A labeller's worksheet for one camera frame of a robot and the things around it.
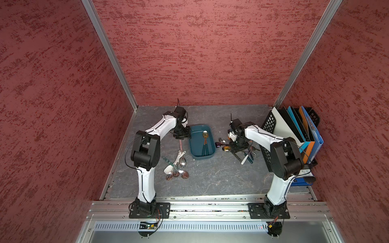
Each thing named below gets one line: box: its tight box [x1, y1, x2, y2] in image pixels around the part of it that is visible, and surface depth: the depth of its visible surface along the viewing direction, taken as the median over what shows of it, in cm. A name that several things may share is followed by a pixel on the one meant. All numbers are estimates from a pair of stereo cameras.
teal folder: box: [287, 105, 311, 154], surface depth 71 cm
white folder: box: [271, 106, 305, 147], surface depth 74 cm
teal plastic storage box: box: [189, 124, 216, 160], surface depth 101 cm
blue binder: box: [301, 105, 325, 165], surface depth 72 cm
